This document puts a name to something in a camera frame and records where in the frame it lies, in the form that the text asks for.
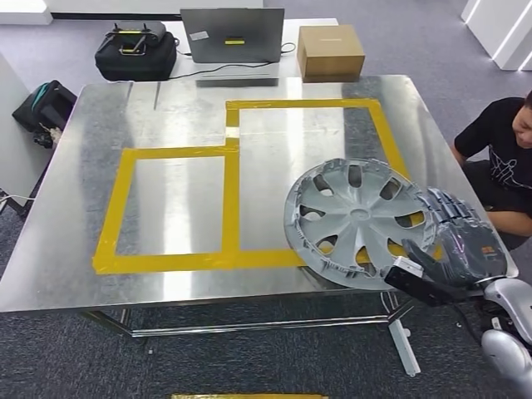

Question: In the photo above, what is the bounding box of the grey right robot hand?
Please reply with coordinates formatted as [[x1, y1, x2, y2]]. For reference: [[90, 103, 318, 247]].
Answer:
[[401, 187, 509, 289]]

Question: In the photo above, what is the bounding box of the silver plastic wheel hubcap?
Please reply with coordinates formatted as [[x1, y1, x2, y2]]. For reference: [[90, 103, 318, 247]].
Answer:
[[284, 158, 444, 292]]

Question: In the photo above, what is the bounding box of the yellow tape on workbench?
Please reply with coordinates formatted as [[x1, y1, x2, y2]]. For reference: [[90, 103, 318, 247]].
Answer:
[[91, 97, 444, 275]]

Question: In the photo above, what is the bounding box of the stainless steel workbench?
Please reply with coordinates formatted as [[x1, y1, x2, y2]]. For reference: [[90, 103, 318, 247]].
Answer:
[[0, 75, 519, 338]]

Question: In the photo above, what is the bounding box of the person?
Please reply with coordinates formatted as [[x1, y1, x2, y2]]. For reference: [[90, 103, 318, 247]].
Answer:
[[451, 91, 532, 252]]

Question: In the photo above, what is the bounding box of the white lit display plinth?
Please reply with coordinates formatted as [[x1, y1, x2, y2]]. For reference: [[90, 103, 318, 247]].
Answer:
[[460, 0, 532, 71], [0, 0, 265, 27]]

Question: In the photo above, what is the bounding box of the brown cardboard box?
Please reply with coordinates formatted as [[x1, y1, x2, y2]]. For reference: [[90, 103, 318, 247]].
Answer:
[[296, 24, 366, 84]]

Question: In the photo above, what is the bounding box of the grey laptop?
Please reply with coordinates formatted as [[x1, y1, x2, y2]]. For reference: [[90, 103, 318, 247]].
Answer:
[[180, 7, 285, 88]]

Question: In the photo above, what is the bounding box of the black carrying case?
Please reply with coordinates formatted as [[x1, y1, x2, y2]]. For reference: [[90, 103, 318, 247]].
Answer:
[[94, 21, 179, 82]]

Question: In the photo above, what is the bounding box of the black backpack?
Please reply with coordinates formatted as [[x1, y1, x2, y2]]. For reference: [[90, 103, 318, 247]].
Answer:
[[11, 79, 78, 150]]

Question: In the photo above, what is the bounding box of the white partition panel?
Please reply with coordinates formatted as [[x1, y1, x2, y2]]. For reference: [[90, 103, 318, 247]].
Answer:
[[0, 52, 54, 208]]

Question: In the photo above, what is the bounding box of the black laptop cable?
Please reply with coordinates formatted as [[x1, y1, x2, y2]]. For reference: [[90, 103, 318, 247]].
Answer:
[[168, 41, 297, 81]]

